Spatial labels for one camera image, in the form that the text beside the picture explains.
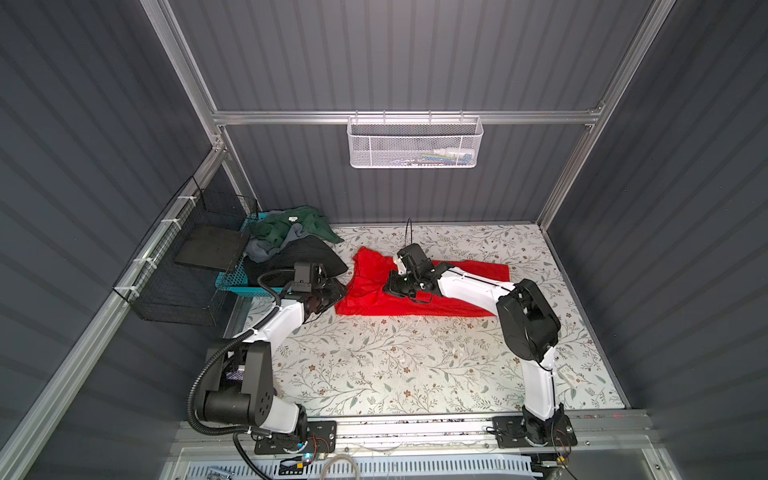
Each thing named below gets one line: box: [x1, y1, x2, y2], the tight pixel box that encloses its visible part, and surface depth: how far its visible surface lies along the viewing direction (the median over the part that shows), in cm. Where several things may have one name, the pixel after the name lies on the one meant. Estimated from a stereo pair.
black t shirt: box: [244, 235, 349, 288], surface depth 100 cm
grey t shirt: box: [245, 223, 311, 263], surface depth 98 cm
